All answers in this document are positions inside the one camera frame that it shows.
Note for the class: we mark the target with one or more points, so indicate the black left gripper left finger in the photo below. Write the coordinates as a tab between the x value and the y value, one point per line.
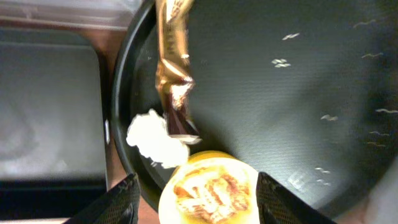
117	206

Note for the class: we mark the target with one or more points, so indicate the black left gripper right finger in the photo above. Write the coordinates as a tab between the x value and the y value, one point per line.
278	205

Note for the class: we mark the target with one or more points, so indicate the yellow bowl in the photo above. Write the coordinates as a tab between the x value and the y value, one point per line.
167	209

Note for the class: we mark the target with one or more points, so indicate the peanut shell food scraps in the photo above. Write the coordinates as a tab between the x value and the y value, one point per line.
213	195

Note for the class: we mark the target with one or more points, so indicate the white tissue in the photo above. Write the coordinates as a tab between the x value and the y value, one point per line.
148	132

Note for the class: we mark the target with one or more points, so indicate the gold snack wrapper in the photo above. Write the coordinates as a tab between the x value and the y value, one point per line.
173	79

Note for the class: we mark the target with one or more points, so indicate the black rectangular tray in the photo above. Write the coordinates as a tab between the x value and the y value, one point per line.
52	131

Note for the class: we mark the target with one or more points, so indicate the black round tray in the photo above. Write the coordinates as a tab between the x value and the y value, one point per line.
305	91

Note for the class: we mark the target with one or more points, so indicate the clear plastic bin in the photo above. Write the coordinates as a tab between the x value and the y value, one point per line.
90	14

